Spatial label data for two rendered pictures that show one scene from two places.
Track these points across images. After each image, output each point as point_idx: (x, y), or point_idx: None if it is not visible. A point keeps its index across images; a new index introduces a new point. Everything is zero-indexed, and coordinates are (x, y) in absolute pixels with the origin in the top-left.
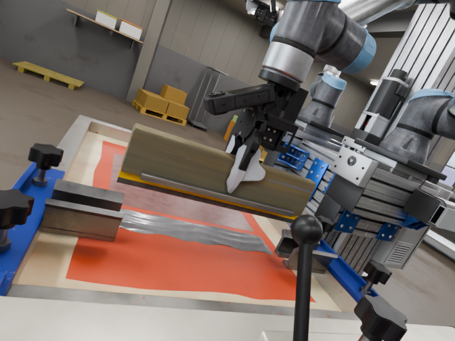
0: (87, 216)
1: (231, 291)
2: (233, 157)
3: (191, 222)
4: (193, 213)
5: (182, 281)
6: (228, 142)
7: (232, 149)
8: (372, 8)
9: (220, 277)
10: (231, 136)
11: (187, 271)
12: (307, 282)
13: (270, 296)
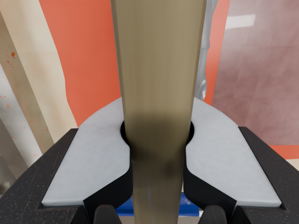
0: None
1: (66, 72)
2: (133, 133)
3: (208, 49)
4: (242, 58)
5: (56, 6)
6: (267, 159)
7: (187, 151)
8: None
9: (87, 65)
10: (285, 189)
11: (79, 17)
12: None
13: (78, 116)
